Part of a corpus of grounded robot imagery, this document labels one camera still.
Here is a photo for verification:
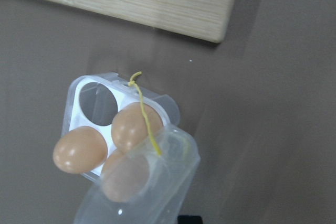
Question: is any brown egg from bowl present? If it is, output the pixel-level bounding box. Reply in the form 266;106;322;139
52;126;108;174

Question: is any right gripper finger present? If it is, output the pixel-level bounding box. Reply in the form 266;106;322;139
177;215;203;224

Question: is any clear plastic egg box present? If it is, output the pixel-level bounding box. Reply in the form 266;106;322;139
53;73;200;223

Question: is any brown egg in box rear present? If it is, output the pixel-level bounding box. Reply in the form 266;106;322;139
111;102;149;154

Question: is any brown egg in box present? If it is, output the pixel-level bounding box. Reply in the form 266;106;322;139
111;102;149;154
101;150;150;203

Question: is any brown egg in box front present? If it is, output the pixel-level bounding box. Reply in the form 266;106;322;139
101;150;150;203

